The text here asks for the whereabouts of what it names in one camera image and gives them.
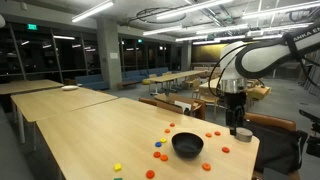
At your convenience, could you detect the grey tape roll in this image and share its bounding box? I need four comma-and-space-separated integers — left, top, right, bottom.
234, 127, 254, 143

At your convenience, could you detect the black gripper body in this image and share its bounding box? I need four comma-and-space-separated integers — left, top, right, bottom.
224, 92, 248, 116

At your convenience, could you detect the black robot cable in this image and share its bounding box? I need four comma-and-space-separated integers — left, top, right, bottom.
207, 42, 254, 98

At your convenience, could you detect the white plate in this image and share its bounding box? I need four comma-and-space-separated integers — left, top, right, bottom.
61, 85, 80, 92

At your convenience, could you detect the wooden bench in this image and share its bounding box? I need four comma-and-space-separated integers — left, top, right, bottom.
116, 80, 138, 90

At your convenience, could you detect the concrete pillar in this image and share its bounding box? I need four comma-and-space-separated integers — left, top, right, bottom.
180, 40, 193, 72
96, 16, 123, 90

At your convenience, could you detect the black camera on stand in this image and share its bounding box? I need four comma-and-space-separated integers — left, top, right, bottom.
298, 109, 320, 159

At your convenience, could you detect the black bowl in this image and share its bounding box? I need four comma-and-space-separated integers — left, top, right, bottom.
171, 131, 205, 159

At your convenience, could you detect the brown wooden armchair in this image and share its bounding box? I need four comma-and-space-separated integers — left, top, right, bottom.
154, 92, 208, 121

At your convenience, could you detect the white paper sheet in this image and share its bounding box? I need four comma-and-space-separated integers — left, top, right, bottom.
174, 100, 193, 113

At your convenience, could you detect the wooden background chair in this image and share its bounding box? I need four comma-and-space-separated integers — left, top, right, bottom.
199, 87, 220, 118
190, 78, 202, 100

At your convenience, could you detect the blue sofa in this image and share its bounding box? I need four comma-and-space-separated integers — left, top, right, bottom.
74, 73, 110, 91
121, 67, 171, 83

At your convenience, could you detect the black bag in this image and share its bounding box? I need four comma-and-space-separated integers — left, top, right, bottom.
245, 119, 309, 176

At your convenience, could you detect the long wooden table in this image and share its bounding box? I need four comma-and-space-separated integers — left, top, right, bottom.
148, 69, 209, 98
199, 77, 224, 91

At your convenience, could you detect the light wooden table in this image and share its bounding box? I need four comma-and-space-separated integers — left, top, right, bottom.
10, 87, 118, 152
0, 79, 65, 101

